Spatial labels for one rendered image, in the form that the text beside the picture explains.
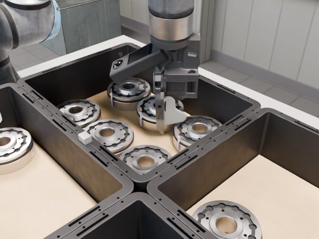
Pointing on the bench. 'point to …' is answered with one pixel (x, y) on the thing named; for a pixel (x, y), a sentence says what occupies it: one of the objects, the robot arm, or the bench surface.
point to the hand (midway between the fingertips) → (159, 119)
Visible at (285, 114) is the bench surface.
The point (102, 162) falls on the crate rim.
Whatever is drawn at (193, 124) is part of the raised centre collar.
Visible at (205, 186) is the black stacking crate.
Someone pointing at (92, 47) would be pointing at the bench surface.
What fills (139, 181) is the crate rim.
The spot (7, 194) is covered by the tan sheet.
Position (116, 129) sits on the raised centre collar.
